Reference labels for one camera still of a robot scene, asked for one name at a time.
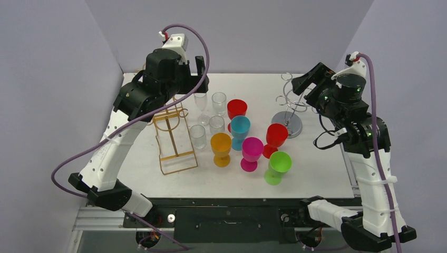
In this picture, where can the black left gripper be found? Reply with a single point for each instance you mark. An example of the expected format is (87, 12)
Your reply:
(192, 80)

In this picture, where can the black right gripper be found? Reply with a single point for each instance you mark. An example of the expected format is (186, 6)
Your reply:
(314, 90)

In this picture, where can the clear champagne flute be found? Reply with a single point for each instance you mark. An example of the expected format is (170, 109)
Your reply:
(201, 103)

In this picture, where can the clear glass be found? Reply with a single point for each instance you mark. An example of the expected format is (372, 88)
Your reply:
(216, 125)
(198, 136)
(219, 103)

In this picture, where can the red plastic wine glass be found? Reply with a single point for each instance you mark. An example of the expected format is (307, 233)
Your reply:
(276, 135)
(236, 107)

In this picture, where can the cyan plastic wine glass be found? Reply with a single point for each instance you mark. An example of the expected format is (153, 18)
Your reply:
(240, 126)

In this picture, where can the orange plastic wine glass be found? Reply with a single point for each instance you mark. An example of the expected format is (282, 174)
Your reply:
(221, 144)

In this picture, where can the gold wire glass rack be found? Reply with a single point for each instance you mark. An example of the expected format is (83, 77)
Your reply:
(176, 151)

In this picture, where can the green plastic wine glass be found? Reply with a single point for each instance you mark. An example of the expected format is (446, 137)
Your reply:
(279, 164)

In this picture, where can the magenta plastic wine glass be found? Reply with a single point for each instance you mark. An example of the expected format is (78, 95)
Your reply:
(252, 150)

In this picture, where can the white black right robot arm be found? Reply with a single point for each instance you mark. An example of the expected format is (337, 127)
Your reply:
(365, 139)

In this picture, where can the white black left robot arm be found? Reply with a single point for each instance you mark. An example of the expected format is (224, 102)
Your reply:
(165, 81)

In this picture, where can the chrome round glass rack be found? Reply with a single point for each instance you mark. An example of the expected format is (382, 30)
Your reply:
(289, 118)

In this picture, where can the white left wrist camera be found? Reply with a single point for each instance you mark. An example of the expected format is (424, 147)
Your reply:
(174, 47)

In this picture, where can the aluminium rail right side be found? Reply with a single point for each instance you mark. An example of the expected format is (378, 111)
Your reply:
(351, 173)

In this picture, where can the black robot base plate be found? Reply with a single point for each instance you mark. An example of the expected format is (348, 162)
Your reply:
(208, 220)

